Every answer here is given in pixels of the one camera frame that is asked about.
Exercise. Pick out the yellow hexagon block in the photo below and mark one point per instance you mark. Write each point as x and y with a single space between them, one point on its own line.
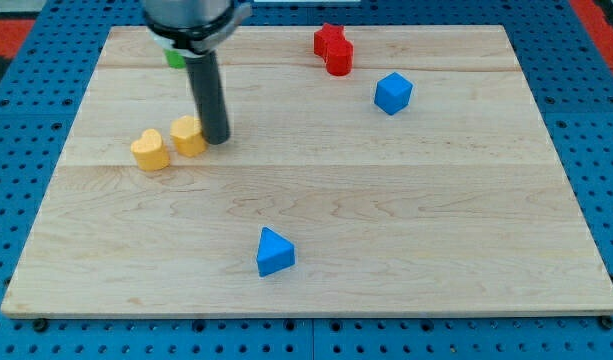
187 137

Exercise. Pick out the light wooden board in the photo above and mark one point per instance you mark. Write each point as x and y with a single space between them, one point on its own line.
455 206

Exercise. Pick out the blue cube block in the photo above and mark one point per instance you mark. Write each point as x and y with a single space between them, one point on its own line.
393 93

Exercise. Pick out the red star block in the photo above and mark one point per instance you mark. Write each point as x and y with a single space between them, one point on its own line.
325 36

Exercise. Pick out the green block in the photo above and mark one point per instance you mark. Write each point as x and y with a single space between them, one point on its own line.
174 59

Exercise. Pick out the blue triangle block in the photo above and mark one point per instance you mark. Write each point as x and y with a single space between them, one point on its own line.
274 253

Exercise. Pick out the red cylinder block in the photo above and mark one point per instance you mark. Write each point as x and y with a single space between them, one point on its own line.
339 57

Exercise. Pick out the yellow heart block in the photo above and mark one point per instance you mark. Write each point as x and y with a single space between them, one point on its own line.
149 151

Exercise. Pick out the dark grey cylindrical pointer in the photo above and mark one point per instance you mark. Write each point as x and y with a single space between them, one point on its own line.
205 80

